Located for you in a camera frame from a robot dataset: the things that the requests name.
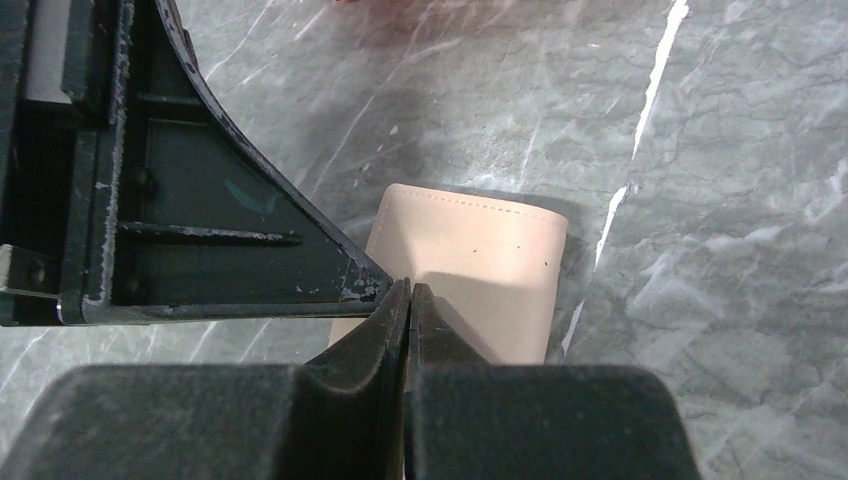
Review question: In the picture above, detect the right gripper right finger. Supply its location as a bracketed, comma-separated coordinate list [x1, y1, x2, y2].
[404, 284, 699, 479]

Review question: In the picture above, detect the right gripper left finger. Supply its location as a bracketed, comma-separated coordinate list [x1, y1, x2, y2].
[1, 281, 411, 479]

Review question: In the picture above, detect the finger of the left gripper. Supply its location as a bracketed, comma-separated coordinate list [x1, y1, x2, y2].
[58, 1, 392, 325]

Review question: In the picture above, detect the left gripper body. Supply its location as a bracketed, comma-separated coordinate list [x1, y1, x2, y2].
[1, 1, 119, 327]

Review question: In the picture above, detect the tan leather card holder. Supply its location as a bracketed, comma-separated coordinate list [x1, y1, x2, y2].
[366, 184, 568, 364]

